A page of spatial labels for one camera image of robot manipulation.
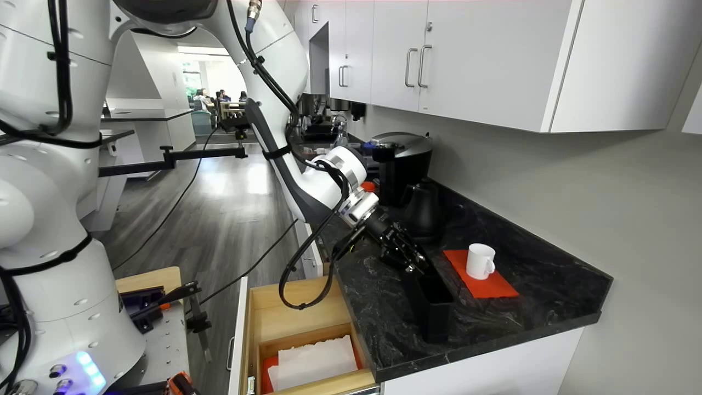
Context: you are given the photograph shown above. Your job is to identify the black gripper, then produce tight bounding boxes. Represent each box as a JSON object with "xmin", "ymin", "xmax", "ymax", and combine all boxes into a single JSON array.
[{"xmin": 368, "ymin": 215, "xmax": 434, "ymax": 278}]

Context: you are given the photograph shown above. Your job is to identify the black rectangular utensil holder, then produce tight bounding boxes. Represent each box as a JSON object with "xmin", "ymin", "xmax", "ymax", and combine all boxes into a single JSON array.
[{"xmin": 403, "ymin": 251, "xmax": 463, "ymax": 345}]

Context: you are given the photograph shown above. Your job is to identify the open wooden drawer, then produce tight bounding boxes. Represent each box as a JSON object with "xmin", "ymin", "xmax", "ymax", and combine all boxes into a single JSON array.
[{"xmin": 225, "ymin": 275, "xmax": 380, "ymax": 395}]

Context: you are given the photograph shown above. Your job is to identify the red box liner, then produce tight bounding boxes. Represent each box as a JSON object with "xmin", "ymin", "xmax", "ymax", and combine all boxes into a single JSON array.
[{"xmin": 258, "ymin": 354, "xmax": 281, "ymax": 393}]

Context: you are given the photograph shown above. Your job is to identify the black gooseneck kettle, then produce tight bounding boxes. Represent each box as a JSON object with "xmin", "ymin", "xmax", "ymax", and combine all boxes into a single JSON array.
[{"xmin": 399, "ymin": 179, "xmax": 444, "ymax": 240}]

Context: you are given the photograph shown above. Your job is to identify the white mug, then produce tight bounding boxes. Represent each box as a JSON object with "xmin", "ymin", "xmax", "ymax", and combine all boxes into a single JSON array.
[{"xmin": 464, "ymin": 241, "xmax": 498, "ymax": 284}]

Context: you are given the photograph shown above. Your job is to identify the red flat mat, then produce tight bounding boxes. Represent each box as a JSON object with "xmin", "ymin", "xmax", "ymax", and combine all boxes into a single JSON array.
[{"xmin": 440, "ymin": 247, "xmax": 523, "ymax": 303}]

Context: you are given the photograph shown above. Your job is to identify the black coffee maker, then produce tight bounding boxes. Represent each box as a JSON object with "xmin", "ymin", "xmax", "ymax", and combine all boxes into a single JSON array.
[{"xmin": 365, "ymin": 129, "xmax": 434, "ymax": 210}]

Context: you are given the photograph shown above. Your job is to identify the white base cabinet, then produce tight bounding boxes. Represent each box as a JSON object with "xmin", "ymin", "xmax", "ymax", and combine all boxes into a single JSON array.
[{"xmin": 380, "ymin": 324, "xmax": 588, "ymax": 395}]

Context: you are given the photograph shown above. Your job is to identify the white upper cabinets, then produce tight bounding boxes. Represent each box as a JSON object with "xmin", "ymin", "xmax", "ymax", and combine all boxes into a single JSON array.
[{"xmin": 281, "ymin": 0, "xmax": 702, "ymax": 136}]

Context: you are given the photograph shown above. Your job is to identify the wooden board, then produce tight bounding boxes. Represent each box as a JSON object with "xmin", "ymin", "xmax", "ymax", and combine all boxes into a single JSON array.
[{"xmin": 115, "ymin": 264, "xmax": 184, "ymax": 296}]

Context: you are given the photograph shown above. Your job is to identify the black clamp tool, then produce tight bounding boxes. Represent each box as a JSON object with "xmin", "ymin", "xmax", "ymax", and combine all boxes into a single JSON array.
[{"xmin": 118, "ymin": 280, "xmax": 204, "ymax": 331}]

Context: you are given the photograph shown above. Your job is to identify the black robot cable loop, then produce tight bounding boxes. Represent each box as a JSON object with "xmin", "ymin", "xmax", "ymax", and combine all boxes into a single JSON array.
[{"xmin": 276, "ymin": 210, "xmax": 368, "ymax": 311}]

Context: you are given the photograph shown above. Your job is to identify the large metal cabinet handle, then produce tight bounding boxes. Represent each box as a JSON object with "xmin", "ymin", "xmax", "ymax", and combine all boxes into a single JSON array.
[
  {"xmin": 416, "ymin": 42, "xmax": 434, "ymax": 91},
  {"xmin": 403, "ymin": 47, "xmax": 421, "ymax": 91}
]

